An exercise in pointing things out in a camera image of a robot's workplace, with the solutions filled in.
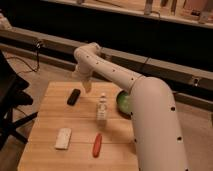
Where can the green bowl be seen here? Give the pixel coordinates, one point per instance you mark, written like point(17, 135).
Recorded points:
point(123, 104)

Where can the red marker pen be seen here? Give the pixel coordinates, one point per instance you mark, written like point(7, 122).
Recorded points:
point(97, 145)

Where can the black eraser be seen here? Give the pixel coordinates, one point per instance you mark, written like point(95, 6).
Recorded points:
point(73, 97)

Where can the black office chair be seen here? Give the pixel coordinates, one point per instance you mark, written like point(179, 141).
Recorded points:
point(12, 95)

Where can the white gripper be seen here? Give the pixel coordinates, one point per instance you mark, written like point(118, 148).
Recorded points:
point(83, 72)

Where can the small white bottle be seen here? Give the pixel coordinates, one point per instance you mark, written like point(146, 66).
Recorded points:
point(101, 115)

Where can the white rectangular block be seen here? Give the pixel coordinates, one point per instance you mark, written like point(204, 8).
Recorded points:
point(63, 138)

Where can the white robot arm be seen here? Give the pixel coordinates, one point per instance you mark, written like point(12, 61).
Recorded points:
point(158, 137)

